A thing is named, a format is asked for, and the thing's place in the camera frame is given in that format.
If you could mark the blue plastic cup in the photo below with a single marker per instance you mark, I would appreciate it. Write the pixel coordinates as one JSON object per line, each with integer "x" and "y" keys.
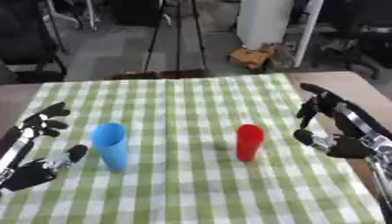
{"x": 111, "y": 146}

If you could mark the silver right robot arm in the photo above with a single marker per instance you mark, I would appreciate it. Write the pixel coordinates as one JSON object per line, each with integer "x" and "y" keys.
{"x": 384, "y": 180}

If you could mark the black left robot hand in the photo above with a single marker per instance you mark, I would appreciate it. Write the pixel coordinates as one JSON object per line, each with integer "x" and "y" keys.
{"x": 31, "y": 172}

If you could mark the black tripod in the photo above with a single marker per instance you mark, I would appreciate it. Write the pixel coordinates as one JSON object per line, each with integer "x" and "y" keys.
{"x": 176, "y": 32}

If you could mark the dark brown box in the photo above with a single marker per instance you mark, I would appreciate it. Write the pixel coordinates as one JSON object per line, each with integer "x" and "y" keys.
{"x": 161, "y": 74}

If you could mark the white pillar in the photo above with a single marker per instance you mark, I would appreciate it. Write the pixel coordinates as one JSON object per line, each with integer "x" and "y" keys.
{"x": 264, "y": 22}

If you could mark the tan cardboard box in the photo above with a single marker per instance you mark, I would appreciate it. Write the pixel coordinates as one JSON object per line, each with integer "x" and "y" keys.
{"x": 250, "y": 57}

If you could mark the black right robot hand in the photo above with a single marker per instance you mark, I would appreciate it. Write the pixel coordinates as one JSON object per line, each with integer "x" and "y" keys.
{"x": 343, "y": 122}

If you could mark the black office chair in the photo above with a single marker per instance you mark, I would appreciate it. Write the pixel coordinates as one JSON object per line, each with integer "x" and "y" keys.
{"x": 28, "y": 40}

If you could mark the red plastic cup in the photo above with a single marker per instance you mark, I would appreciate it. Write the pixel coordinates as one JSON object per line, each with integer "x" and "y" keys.
{"x": 249, "y": 142}

